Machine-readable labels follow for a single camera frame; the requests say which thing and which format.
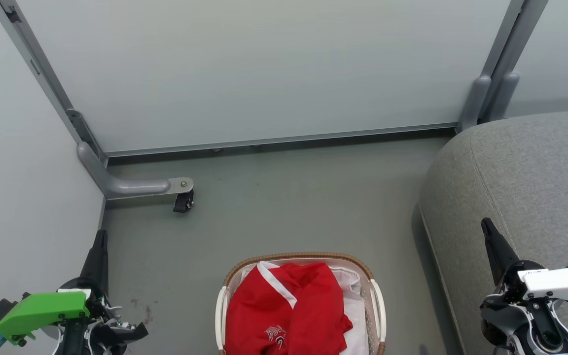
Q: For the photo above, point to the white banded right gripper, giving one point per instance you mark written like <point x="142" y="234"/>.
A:
<point x="560" y="285"/>

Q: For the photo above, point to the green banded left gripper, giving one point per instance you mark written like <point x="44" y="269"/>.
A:
<point x="42" y="310"/>

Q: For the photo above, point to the red t-shirt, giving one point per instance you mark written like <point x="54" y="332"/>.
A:
<point x="303" y="305"/>

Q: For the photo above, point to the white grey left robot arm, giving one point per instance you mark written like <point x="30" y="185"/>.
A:
<point x="74" y="341"/>

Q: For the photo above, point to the grey fabric sofa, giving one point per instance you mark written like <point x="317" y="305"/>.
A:
<point x="535" y="172"/>

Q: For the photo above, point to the grey metal partition foot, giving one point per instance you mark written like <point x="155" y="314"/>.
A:
<point x="131" y="186"/>

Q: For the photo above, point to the black caster wheel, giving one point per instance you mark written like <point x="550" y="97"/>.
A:
<point x="184" y="201"/>

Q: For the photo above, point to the wicker laundry basket white rim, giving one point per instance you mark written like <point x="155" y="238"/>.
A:
<point x="378" y="305"/>

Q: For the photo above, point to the dark grey partition hinge bracket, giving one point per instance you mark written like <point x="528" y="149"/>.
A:
<point x="83" y="130"/>

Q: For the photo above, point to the grey double partition post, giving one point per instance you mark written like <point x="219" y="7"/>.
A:
<point x="498" y="74"/>

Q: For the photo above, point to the grey partition bottom rail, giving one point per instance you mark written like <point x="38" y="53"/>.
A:
<point x="274" y="139"/>

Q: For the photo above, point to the grey slanted partition post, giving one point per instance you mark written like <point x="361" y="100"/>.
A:
<point x="32" y="61"/>

